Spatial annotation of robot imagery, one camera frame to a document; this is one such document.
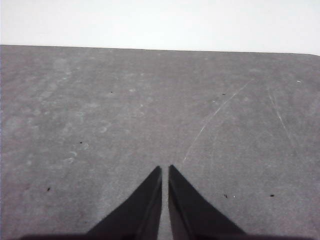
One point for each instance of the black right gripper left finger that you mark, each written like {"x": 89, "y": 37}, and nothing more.
{"x": 140, "y": 215}

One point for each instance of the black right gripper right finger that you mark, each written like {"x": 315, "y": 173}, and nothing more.
{"x": 195, "y": 215}

